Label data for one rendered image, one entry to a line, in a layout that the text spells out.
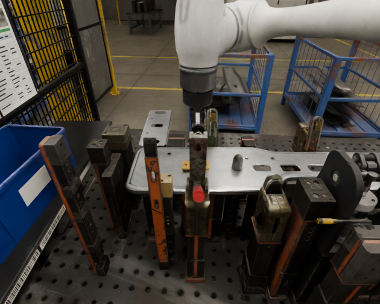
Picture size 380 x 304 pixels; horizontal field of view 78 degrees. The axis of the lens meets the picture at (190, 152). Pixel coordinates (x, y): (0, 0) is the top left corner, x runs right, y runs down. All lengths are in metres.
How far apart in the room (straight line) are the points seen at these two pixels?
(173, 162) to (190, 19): 0.41
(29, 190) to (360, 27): 0.65
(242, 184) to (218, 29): 0.40
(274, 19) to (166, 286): 0.78
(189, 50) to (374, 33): 0.31
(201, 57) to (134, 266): 0.68
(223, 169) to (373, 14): 0.49
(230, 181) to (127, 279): 0.45
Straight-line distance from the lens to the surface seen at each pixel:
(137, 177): 0.71
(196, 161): 0.51
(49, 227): 0.62
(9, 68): 0.89
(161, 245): 0.74
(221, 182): 0.68
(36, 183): 0.62
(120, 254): 0.92
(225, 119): 2.87
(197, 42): 0.52
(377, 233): 0.58
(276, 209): 0.55
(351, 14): 0.44
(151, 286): 0.84
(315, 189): 0.54
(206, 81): 0.55
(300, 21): 0.54
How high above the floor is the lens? 1.46
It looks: 35 degrees down
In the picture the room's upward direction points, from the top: straight up
